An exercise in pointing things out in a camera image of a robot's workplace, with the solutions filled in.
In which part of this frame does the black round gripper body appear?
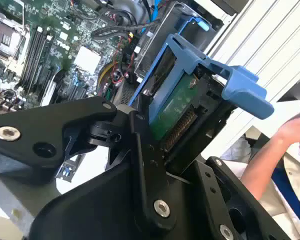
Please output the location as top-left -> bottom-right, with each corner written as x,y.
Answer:
27,158 -> 217,240

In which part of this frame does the person's bare hand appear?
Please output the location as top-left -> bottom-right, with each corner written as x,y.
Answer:
276,114 -> 300,147

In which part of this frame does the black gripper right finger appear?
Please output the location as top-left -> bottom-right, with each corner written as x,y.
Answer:
192,156 -> 292,240

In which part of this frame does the thick black sleeved disk wire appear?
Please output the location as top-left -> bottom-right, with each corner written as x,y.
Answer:
90,19 -> 163,43

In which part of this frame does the hard disk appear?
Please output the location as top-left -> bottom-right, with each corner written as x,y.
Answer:
128,33 -> 275,176

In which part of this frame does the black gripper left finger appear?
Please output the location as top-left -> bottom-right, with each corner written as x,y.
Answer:
0,93 -> 178,232

